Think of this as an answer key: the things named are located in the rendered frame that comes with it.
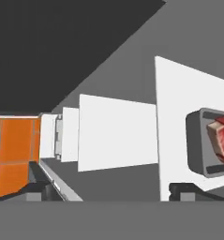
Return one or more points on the pale grey slotted fitting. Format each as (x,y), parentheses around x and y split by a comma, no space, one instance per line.
(58,137)

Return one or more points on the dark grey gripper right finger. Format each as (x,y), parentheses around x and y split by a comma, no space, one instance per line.
(185,188)

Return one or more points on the small white cupboard panel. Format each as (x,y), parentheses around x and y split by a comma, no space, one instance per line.
(47,136)

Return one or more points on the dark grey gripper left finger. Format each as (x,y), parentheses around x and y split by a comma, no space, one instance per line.
(37,182)

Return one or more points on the narrow white cupboard panel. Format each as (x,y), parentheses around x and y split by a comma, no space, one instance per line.
(69,134)

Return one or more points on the wide white cupboard panel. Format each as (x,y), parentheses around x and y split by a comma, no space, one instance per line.
(116,134)

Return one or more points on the grey meat container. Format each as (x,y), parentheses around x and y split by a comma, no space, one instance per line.
(196,143)

